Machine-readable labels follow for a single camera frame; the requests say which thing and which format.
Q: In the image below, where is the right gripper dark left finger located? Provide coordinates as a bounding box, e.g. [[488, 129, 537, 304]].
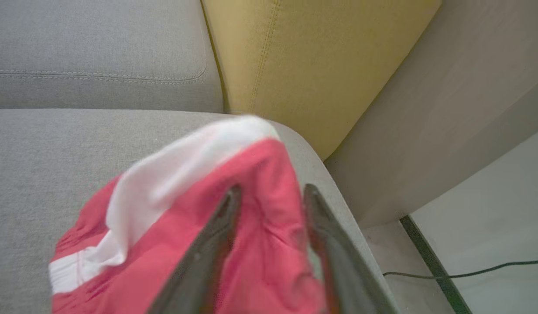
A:
[[146, 185, 243, 314]]

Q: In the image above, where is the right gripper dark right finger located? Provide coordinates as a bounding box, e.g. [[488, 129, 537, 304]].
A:
[[302, 183, 401, 314]]

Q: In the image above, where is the red white basketball jersey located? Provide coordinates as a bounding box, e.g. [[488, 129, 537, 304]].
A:
[[48, 114, 336, 314]]

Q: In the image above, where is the dark floor trim strip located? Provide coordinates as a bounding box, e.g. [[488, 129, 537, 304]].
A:
[[398, 214, 473, 314]]

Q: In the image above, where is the grey sofa seat cushion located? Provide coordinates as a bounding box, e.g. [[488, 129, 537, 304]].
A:
[[0, 108, 401, 314]]

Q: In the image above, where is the yellow sofa cushion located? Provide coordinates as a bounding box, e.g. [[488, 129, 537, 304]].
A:
[[201, 0, 442, 162]]

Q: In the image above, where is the grey sofa back cushion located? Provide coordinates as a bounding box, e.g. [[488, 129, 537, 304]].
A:
[[0, 0, 226, 113]]

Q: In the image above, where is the thin black floor cable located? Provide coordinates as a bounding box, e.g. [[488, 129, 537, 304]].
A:
[[383, 258, 538, 280]]

